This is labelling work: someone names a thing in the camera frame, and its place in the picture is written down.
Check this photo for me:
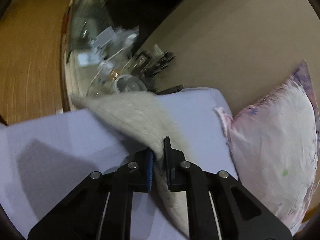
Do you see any cream cable-knit sweater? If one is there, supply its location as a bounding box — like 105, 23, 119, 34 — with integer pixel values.
70, 92, 190, 237

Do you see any lavender bed sheet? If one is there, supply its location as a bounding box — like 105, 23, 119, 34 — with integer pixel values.
1, 88, 236, 237

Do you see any pink floral pillow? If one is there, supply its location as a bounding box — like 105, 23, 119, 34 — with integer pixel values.
215, 61, 319, 234

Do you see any white cup on table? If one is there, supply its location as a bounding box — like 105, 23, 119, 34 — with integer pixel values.
112, 74, 147, 94

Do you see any cluttered glass side table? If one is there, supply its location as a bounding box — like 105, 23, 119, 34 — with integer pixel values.
61, 0, 175, 111

